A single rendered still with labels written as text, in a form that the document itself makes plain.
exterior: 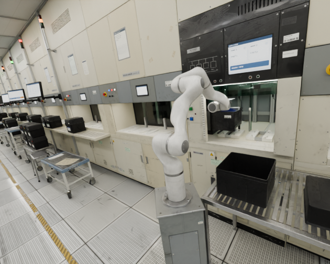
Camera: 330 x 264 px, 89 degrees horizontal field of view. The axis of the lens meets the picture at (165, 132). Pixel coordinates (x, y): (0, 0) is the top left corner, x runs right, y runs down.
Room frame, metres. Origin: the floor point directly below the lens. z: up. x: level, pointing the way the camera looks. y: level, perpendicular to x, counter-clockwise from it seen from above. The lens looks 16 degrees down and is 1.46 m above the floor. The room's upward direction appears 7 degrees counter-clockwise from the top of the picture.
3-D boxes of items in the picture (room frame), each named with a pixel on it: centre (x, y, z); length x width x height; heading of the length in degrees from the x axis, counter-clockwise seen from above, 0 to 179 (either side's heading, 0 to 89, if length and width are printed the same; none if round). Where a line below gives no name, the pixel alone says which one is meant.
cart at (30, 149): (3.77, 2.99, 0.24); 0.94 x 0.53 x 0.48; 48
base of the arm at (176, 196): (0.91, -0.02, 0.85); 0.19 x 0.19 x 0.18
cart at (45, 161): (2.65, 1.73, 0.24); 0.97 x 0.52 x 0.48; 51
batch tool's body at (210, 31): (1.68, -0.84, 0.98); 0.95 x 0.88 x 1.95; 139
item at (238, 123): (1.57, -0.61, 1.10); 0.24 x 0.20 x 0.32; 49
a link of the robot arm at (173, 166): (0.94, 0.00, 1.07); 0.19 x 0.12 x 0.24; 48
